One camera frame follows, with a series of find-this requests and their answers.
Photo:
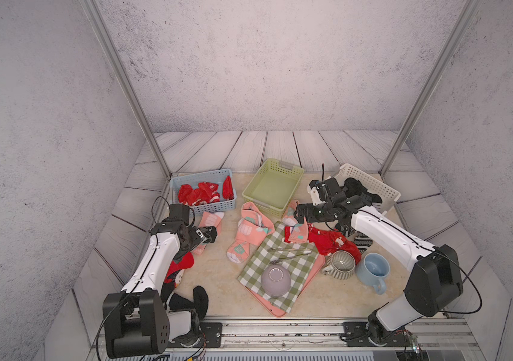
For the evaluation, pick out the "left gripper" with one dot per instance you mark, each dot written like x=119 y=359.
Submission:
x=197 y=235

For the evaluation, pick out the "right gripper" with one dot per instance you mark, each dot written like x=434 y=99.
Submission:
x=308 y=207

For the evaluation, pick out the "pink sock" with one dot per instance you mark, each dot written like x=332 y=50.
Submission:
x=294 y=231
x=253 y=228
x=210 y=220

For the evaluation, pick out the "red santa sock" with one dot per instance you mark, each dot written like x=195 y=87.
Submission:
x=190 y=196

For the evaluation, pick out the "red white striped sock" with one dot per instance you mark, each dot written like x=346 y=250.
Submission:
x=208 y=193

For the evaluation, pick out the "black white striped sock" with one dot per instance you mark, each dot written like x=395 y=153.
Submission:
x=362 y=241

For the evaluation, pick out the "red fluffy sock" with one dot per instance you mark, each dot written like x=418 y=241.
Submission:
x=228 y=190

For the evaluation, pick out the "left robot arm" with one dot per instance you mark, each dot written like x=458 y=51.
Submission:
x=145 y=318

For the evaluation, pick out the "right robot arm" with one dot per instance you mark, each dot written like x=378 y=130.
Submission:
x=435 y=278

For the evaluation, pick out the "blue plastic basket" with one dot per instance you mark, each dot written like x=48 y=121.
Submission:
x=217 y=177

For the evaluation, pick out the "white plastic basket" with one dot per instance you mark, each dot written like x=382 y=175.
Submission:
x=373 y=183

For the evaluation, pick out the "green plastic basket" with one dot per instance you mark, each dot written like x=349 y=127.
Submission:
x=273 y=186

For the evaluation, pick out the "red sock centre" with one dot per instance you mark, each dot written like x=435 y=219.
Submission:
x=328 y=241

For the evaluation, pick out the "red snowman sock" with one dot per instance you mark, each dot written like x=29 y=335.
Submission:
x=176 y=270

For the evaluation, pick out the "metal tongs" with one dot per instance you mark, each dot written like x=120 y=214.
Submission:
x=282 y=254

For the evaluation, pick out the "striped ceramic mug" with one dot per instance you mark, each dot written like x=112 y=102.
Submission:
x=340 y=265

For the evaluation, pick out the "green checkered cloth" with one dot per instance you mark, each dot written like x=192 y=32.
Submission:
x=300 y=269

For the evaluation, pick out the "light blue mug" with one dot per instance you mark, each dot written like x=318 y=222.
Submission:
x=372 y=271

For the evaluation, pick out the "grey upturned bowl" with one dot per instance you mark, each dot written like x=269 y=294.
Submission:
x=276 y=281

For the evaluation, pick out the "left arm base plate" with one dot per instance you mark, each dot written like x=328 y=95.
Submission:
x=211 y=334

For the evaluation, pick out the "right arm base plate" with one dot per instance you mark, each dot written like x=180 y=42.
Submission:
x=357 y=334

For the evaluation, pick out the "front aluminium rail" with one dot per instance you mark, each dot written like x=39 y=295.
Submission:
x=316 y=338

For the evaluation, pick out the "left metal frame post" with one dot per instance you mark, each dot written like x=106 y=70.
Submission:
x=99 y=27

